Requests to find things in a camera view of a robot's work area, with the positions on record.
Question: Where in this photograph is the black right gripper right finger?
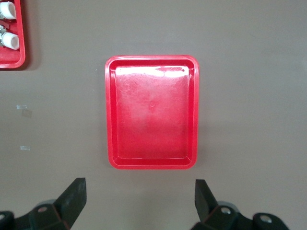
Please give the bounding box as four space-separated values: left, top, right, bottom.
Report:
193 179 288 230

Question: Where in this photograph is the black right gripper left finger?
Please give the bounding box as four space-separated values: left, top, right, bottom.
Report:
0 177 87 230

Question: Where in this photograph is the empty red plastic tray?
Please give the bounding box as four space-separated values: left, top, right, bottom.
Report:
105 55 201 170

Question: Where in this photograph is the red tray holding valves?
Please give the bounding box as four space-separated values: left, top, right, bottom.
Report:
0 0 26 70

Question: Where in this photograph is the tilted white-capped metal valve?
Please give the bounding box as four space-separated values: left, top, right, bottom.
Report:
0 25 20 50

